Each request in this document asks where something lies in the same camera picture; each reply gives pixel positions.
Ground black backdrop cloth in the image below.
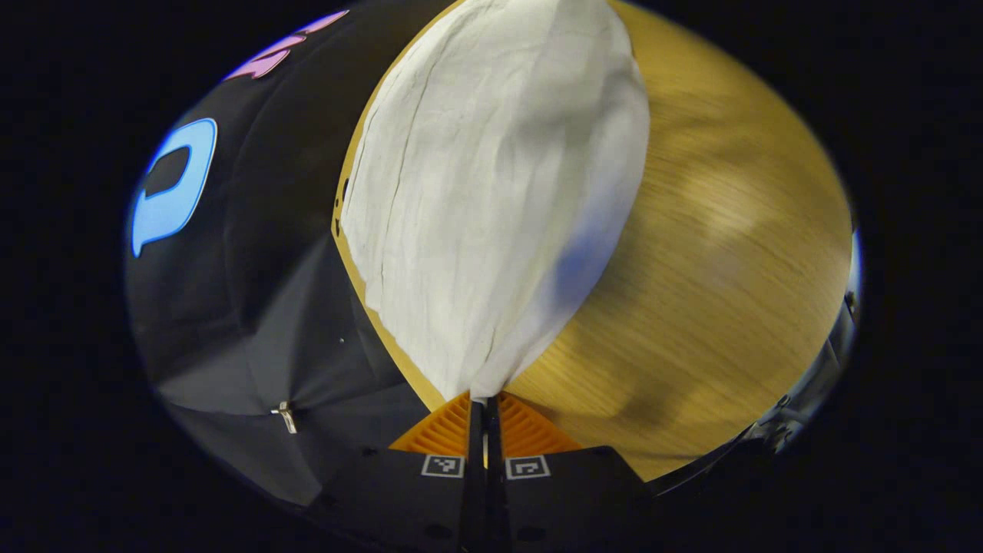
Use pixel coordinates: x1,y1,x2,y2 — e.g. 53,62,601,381
125,0,462,508

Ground white jeans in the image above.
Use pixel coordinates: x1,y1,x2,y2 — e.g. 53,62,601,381
340,0,651,402

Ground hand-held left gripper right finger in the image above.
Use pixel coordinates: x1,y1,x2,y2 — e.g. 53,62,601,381
486,392,655,553

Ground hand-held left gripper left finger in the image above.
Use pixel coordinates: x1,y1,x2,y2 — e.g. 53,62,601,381
307,392,487,553

